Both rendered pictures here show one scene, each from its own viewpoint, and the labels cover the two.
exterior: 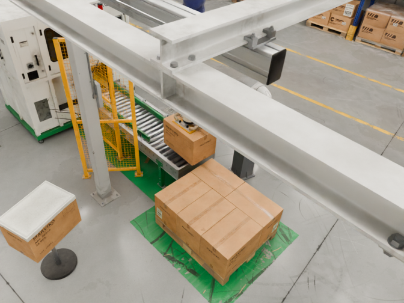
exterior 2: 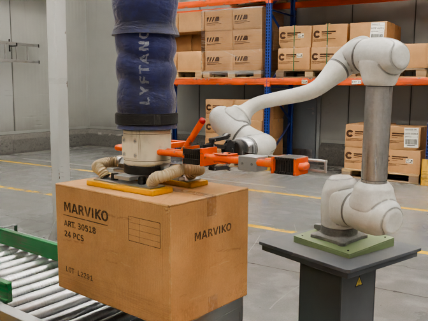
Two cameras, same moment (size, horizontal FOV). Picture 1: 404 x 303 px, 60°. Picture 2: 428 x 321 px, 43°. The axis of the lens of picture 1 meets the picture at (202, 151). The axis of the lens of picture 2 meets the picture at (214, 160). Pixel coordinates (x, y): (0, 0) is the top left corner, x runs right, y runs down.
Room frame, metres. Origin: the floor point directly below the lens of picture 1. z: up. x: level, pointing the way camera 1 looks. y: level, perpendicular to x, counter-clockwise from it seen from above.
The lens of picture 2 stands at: (1.56, 0.12, 1.42)
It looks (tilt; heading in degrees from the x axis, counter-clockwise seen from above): 7 degrees down; 355
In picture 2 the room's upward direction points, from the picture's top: straight up
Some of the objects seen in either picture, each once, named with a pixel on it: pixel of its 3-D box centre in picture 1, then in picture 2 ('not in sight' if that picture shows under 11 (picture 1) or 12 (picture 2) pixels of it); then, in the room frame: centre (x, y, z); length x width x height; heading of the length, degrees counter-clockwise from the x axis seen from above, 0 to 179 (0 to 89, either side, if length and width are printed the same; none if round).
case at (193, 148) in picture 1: (189, 136); (150, 238); (3.55, 0.18, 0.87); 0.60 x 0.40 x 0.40; 45
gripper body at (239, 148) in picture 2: not in sight; (230, 151); (3.49, -0.11, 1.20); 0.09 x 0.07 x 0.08; 137
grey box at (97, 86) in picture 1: (95, 92); not in sight; (3.25, 1.22, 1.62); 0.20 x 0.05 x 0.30; 48
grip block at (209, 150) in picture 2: not in sight; (199, 155); (3.39, 0.01, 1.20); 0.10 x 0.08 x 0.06; 136
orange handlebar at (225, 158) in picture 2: not in sight; (209, 151); (3.51, -0.04, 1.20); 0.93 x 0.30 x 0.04; 46
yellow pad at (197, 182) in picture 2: not in sight; (165, 175); (3.63, 0.12, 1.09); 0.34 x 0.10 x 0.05; 46
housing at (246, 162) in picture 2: not in sight; (252, 162); (3.24, -0.15, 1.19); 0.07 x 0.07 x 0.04; 46
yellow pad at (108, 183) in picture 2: (183, 124); (128, 181); (3.49, 0.25, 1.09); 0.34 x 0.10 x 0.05; 46
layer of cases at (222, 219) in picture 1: (217, 212); not in sight; (2.74, -0.24, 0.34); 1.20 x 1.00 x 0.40; 48
